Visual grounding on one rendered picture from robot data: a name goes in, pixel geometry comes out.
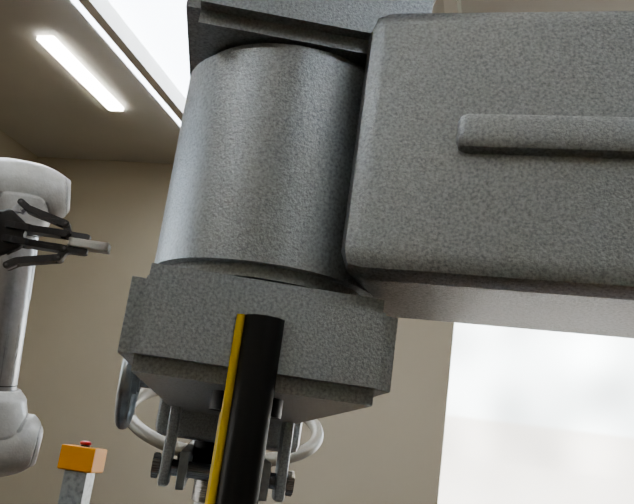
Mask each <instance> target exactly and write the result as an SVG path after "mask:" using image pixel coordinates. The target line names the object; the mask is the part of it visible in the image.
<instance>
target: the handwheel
mask: <svg viewBox="0 0 634 504"><path fill-rule="evenodd" d="M131 368H132V366H131V365H130V364H129V363H128V362H127V361H126V360H125V359H124V358H123V362H122V367H121V371H120V376H119V382H118V388H117V395H116V403H115V424H116V426H117V428H119V429H121V430H122V429H126V428H127V427H128V426H129V424H130V423H131V420H132V417H133V414H134V411H135V407H136V403H137V399H138V395H139V392H140V389H141V387H143V388H149V387H148V386H147V385H146V384H145V383H144V382H143V381H142V380H140V379H139V378H138V377H137V376H136V375H135V374H134V373H133V372H132V371H131Z"/></svg>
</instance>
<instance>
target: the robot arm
mask: <svg viewBox="0 0 634 504"><path fill-rule="evenodd" d="M70 199H71V181H70V180H69V179H68V178H67V177H65V176H64V175H62V174H61V173H59V172H58V171H56V170H54V169H52V168H50V167H47V166H45V165H42V164H39V163H34V162H30V161H25V160H20V159H14V158H7V157H0V477H6V476H10V475H14V474H17V473H20V472H22V471H24V470H26V469H28V468H30V467H32V466H33V465H35V463H36V460H37V457H38V453H39V449H40V445H41V441H42V437H43V427H42V425H41V422H40V420H39V419H38V417H37V416H36V415H34V414H29V413H28V409H27V399H26V397H25V395H24V394H23V392H22V391H21V389H19V388H17V385H18V378H19V371H20V364H21V358H22V351H23V344H24V337H25V331H26V324H27V317H28V310H29V303H30V300H31V293H32V287H33V280H34V273H35V266H36V265H49V264H61V263H63V262H64V259H65V258H66V256H67V255H77V256H84V257H85V256H88V252H94V253H101V254H107V255H109V254H110V250H111V246H110V244H109V243H106V242H100V241H93V240H91V236H90V235H88V234H84V233H78V232H73V231H72V229H71V224H70V223H69V221H68V220H65V219H63V218H64V217H65V216H66V215H67V214H68V213H69V211H70ZM50 224H53V225H56V226H58V227H61V228H63V229H56V228H50V227H49V225H50ZM43 236H44V237H51V238H57V239H64V240H68V243H67V245H68V246H67V245H64V244H58V243H52V242H45V241H39V237H43ZM38 250H41V251H47V252H54V253H57V254H49V255H37V253H38Z"/></svg>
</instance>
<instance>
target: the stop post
mask: <svg viewBox="0 0 634 504"><path fill-rule="evenodd" d="M106 455H107V450H106V449H101V448H94V447H90V445H82V444H81V446H80V445H71V444H62V447H61V451H60V456H59V461H58V466H57V468H58V469H64V470H65V471H64V475H63V480H62V485H61V490H60V495H59V500H58V504H89V503H90V498H91V493H92V487H93V482H94V477H95V473H103V470H104V465H105V460H106Z"/></svg>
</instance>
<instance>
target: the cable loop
mask: <svg viewBox="0 0 634 504"><path fill-rule="evenodd" d="M284 323H285V320H283V319H280V318H277V317H273V316H268V315H260V314H246V315H245V314H237V317H236V323H235V329H234V335H233V342H232V348H231V354H230V360H229V366H228V372H227V378H226V385H225V391H224V397H223V403H222V409H221V412H220V413H219V419H218V425H217V432H216V438H215V444H214V450H213V456H212V462H211V468H210V474H209V481H208V487H207V493H206V499H205V504H258V500H259V493H260V486H261V480H262V473H263V466H264V459H265V452H266V446H267V439H268V432H269V425H270V418H271V412H272V405H273V398H274V391H275V384H276V377H277V371H278V364H279V357H280V350H281V343H282V337H283V330H284Z"/></svg>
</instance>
